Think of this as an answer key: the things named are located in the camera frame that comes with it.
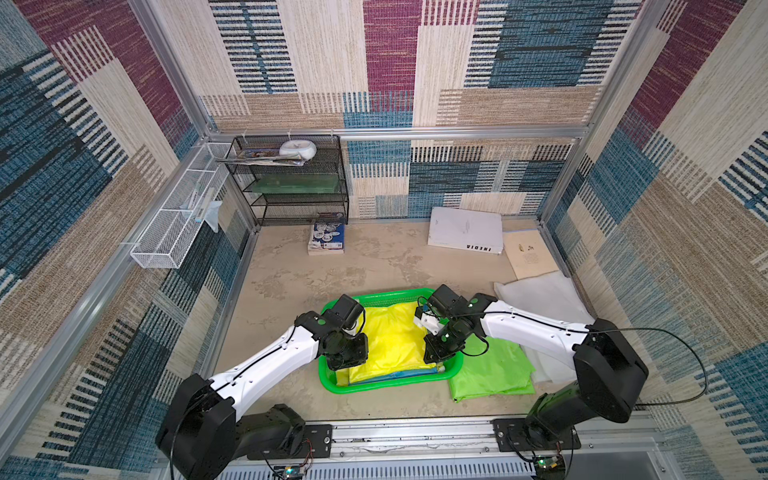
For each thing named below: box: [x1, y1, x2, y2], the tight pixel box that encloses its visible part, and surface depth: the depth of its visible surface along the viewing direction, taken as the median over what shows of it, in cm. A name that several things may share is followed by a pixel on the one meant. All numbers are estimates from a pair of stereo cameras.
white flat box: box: [428, 207, 504, 255], surface depth 116 cm
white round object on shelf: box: [279, 139, 317, 162], surface depth 91 cm
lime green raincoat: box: [449, 334, 536, 402], surface depth 82 cm
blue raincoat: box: [349, 368, 440, 386], surface depth 80 cm
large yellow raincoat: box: [335, 361, 439, 387], surface depth 81 cm
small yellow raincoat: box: [348, 302, 437, 384], surface depth 83 cm
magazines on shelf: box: [216, 148, 306, 167], surface depth 82 cm
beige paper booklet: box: [503, 229, 559, 280], surface depth 111 cm
